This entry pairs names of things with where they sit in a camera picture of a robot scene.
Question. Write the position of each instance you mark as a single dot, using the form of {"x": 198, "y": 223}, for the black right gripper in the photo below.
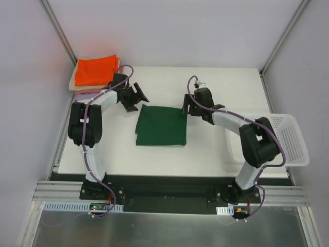
{"x": 192, "y": 108}

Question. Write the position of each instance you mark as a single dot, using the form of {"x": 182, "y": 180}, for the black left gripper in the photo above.
{"x": 132, "y": 97}

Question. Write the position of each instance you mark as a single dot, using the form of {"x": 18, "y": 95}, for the dark green t-shirt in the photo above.
{"x": 161, "y": 126}

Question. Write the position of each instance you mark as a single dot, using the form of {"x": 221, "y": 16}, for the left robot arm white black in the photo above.
{"x": 85, "y": 125}

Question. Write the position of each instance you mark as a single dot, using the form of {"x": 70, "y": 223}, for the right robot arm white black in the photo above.
{"x": 258, "y": 140}

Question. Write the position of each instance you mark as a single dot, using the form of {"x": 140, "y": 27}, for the folded pink t-shirt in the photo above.
{"x": 90, "y": 79}

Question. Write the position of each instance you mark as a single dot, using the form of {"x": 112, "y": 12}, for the folded orange t-shirt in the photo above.
{"x": 93, "y": 70}

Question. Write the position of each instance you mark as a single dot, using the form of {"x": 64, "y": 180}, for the folded lavender t-shirt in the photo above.
{"x": 85, "y": 96}

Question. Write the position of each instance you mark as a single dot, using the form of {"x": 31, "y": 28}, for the folded beige t-shirt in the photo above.
{"x": 73, "y": 83}

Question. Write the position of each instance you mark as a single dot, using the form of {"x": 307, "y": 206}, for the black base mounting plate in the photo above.
{"x": 162, "y": 194}

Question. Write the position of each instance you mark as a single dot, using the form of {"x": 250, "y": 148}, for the white plastic perforated basket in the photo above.
{"x": 286, "y": 130}

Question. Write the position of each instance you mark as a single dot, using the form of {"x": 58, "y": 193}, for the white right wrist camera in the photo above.
{"x": 198, "y": 84}

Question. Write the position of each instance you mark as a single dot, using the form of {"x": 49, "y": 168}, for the left aluminium corner post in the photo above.
{"x": 58, "y": 30}

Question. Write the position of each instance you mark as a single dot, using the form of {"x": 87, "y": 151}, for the aluminium corner post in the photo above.
{"x": 284, "y": 35}
{"x": 58, "y": 30}

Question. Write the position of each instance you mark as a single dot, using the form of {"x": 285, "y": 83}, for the right white cable duct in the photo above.
{"x": 225, "y": 211}

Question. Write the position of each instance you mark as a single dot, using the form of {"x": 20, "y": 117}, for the white cable duct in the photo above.
{"x": 76, "y": 206}
{"x": 225, "y": 211}

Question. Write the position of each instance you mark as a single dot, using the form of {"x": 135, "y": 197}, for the left white cable duct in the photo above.
{"x": 76, "y": 206}

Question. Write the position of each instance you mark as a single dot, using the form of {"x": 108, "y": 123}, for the right aluminium corner post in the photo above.
{"x": 284, "y": 35}

